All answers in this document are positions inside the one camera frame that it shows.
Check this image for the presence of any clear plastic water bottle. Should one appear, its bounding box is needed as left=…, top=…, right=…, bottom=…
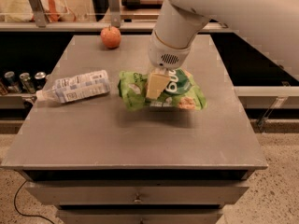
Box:
left=36, top=70, right=110, bottom=104

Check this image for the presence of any green rice chip bag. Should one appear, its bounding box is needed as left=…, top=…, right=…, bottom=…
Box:
left=118, top=69, right=206, bottom=111

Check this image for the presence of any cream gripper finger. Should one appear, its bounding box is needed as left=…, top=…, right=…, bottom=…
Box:
left=146, top=73, right=170, bottom=99

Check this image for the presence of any black floor cable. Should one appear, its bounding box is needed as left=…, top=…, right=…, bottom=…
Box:
left=13, top=179, right=56, bottom=224

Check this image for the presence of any grey drawer cabinet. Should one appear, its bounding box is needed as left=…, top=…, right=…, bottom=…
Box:
left=2, top=35, right=267, bottom=224

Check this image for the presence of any white orange plastic bag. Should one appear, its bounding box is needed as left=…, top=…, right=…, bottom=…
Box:
left=1, top=0, right=68, bottom=22

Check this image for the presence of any silver can right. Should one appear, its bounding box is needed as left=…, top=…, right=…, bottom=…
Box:
left=35, top=72, right=47, bottom=90

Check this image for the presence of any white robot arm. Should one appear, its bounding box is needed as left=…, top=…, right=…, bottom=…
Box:
left=149, top=0, right=299, bottom=78

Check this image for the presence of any middle metal bracket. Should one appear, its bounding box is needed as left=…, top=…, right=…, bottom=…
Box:
left=108, top=0, right=121, bottom=28

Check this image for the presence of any silver can middle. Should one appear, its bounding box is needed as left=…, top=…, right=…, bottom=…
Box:
left=19, top=72, right=36, bottom=93

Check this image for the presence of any metal bracket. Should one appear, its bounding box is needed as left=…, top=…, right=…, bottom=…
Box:
left=28, top=0, right=49, bottom=28
left=108, top=0, right=121, bottom=28

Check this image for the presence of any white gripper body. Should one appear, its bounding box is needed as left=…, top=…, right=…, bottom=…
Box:
left=148, top=32, right=191, bottom=69

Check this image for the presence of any silver can left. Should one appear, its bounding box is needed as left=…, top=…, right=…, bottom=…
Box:
left=5, top=71, right=21, bottom=93

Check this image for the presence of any silver can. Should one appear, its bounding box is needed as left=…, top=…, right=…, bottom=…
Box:
left=5, top=71, right=21, bottom=93
left=19, top=72, right=36, bottom=93
left=35, top=72, right=47, bottom=90

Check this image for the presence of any red apple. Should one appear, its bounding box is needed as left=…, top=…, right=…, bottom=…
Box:
left=100, top=26, right=121, bottom=49

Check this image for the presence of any left metal bracket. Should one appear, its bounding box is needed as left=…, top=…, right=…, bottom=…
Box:
left=28, top=0, right=49, bottom=28

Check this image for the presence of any upper drawer metal knob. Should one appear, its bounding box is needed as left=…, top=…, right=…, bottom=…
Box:
left=133, top=195, right=142, bottom=204

